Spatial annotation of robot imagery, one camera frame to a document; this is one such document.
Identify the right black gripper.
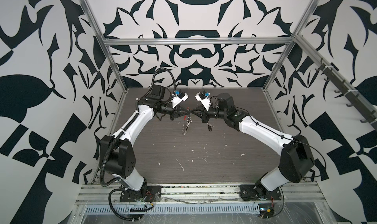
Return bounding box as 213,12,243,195
191,104,228,124

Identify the keyring chain with red tag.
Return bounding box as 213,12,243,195
181,113,193,135

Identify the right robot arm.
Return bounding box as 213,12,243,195
191,91,315,199

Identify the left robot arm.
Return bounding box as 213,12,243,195
99,84,189,192

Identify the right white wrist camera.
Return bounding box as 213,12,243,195
195,90,211,111

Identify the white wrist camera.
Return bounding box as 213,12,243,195
171,90,188,109
195,90,211,111

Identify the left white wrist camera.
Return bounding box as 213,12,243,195
171,90,188,109

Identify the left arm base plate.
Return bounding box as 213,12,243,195
120,185,162,202

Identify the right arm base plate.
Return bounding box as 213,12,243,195
239,184,282,201

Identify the aluminium frame crossbar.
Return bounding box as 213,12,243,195
103,37,293,46

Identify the white slotted cable duct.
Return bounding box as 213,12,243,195
85,203,260,215

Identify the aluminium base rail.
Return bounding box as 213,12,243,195
76,182,326,204

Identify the black wall hook rack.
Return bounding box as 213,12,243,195
316,58,377,131

